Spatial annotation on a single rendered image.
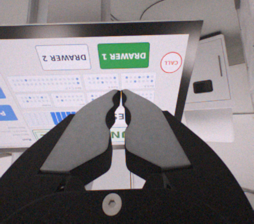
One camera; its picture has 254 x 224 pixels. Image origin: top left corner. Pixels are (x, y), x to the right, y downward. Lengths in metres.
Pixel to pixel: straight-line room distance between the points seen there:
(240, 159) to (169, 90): 3.45
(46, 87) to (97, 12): 0.23
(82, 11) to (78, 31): 0.17
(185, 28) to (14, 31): 0.29
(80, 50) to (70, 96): 0.10
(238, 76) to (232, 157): 1.65
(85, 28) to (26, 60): 0.13
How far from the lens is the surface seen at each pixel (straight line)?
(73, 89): 0.31
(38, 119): 0.39
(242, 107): 3.63
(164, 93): 0.31
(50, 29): 0.29
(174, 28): 0.27
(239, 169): 3.75
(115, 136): 0.37
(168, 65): 0.28
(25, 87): 0.35
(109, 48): 0.26
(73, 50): 0.28
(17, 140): 0.47
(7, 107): 0.41
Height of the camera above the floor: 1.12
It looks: 10 degrees down
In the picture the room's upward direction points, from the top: 178 degrees clockwise
